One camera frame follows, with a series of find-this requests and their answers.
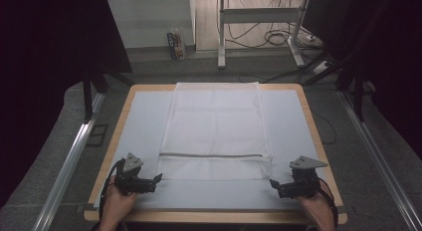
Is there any dark curtain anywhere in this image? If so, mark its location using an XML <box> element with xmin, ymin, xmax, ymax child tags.
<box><xmin>0</xmin><ymin>0</ymin><xmax>133</xmax><ymax>209</ymax></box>
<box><xmin>302</xmin><ymin>0</ymin><xmax>422</xmax><ymax>160</ymax></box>

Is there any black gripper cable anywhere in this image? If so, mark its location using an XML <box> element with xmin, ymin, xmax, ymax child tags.
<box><xmin>99</xmin><ymin>158</ymin><xmax>127</xmax><ymax>222</ymax></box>
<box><xmin>317</xmin><ymin>177</ymin><xmax>340</xmax><ymax>229</ymax></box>

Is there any black floor cable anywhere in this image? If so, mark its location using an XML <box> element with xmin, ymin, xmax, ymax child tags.
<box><xmin>238</xmin><ymin>69</ymin><xmax>302</xmax><ymax>85</ymax></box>

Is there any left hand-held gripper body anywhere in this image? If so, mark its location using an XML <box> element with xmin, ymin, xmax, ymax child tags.
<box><xmin>113</xmin><ymin>152</ymin><xmax>157</xmax><ymax>196</ymax></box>

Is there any white power strip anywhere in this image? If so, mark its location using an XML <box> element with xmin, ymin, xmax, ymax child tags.
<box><xmin>312</xmin><ymin>59</ymin><xmax>331</xmax><ymax>76</ymax></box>

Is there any colourful snack packet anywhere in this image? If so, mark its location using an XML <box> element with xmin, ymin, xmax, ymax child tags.
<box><xmin>166</xmin><ymin>31</ymin><xmax>187</xmax><ymax>61</ymax></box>

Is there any white metal desk frame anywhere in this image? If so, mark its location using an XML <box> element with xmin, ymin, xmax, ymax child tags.
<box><xmin>216</xmin><ymin>0</ymin><xmax>312</xmax><ymax>71</ymax></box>

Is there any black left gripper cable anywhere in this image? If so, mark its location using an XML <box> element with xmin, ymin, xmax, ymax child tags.
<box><xmin>99</xmin><ymin>158</ymin><xmax>127</xmax><ymax>222</ymax></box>

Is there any person's right hand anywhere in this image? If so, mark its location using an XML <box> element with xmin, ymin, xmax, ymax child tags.
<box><xmin>297</xmin><ymin>180</ymin><xmax>336</xmax><ymax>231</ymax></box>

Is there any aluminium rail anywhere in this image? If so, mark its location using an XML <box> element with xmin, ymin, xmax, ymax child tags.
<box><xmin>31</xmin><ymin>93</ymin><xmax>106</xmax><ymax>231</ymax></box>
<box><xmin>337</xmin><ymin>91</ymin><xmax>422</xmax><ymax>231</ymax></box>

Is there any black metal stand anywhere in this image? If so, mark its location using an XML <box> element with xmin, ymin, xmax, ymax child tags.
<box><xmin>82</xmin><ymin>69</ymin><xmax>135</xmax><ymax>124</ymax></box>
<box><xmin>333</xmin><ymin>50</ymin><xmax>367</xmax><ymax>123</ymax></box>

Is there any tangle of black cables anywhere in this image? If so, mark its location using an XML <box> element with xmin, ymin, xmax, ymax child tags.
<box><xmin>224</xmin><ymin>21</ymin><xmax>324</xmax><ymax>50</ymax></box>

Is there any white cloth towel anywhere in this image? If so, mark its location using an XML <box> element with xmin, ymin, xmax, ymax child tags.
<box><xmin>156</xmin><ymin>82</ymin><xmax>274</xmax><ymax>182</ymax></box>

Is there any person's left hand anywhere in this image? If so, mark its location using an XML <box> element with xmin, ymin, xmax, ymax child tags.
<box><xmin>99</xmin><ymin>175</ymin><xmax>139</xmax><ymax>231</ymax></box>

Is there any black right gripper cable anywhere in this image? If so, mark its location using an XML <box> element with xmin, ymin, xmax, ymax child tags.
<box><xmin>317</xmin><ymin>177</ymin><xmax>340</xmax><ymax>229</ymax></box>

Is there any thin black cable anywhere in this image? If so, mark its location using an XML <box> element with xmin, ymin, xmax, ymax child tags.
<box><xmin>313</xmin><ymin>109</ymin><xmax>338</xmax><ymax>146</ymax></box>

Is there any wooden framed work board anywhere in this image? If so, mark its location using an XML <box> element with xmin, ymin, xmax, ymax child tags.
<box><xmin>94</xmin><ymin>89</ymin><xmax>328</xmax><ymax>211</ymax></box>

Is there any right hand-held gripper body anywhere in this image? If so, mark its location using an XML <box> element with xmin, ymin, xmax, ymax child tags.
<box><xmin>281</xmin><ymin>154</ymin><xmax>328</xmax><ymax>199</ymax></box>

